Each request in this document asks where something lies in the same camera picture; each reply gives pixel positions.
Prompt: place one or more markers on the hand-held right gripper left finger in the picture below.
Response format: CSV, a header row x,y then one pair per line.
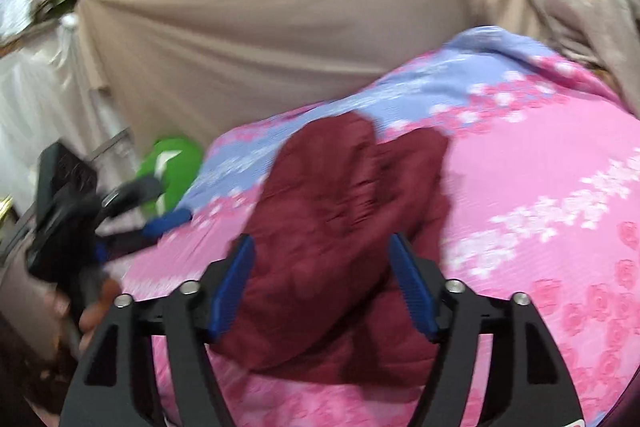
x,y
235,287

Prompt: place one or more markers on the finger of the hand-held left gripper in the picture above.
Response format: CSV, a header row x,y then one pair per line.
x,y
165,223
135,194

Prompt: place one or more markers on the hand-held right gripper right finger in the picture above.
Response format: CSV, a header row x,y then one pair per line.
x,y
412,287

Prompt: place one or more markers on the maroon garment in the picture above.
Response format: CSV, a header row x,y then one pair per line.
x,y
340,207

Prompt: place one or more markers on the person's left hand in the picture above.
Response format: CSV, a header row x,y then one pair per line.
x,y
95,312

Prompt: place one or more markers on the white cloth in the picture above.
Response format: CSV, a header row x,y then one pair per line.
x,y
40,107

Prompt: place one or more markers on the pink and blue floral blanket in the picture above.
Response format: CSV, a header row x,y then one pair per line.
x,y
525,187

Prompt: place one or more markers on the beige curtain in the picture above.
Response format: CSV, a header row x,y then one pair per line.
x,y
275,17

